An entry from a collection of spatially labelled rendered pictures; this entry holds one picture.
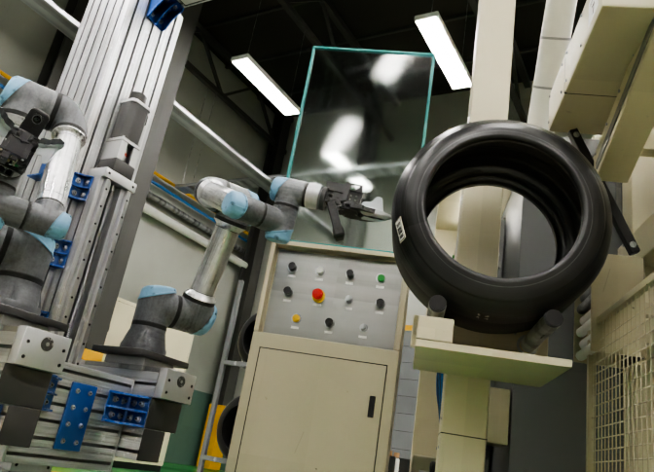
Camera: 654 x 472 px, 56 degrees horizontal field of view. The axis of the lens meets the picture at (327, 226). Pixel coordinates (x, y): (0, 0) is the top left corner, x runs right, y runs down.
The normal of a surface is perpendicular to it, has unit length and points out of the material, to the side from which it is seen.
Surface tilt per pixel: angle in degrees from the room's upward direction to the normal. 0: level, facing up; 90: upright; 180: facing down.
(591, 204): 89
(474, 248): 90
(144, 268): 90
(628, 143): 162
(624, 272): 90
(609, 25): 180
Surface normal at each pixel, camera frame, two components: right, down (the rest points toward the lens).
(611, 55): -0.16, 0.92
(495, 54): -0.11, -0.37
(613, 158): -0.18, 0.77
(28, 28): 0.87, -0.04
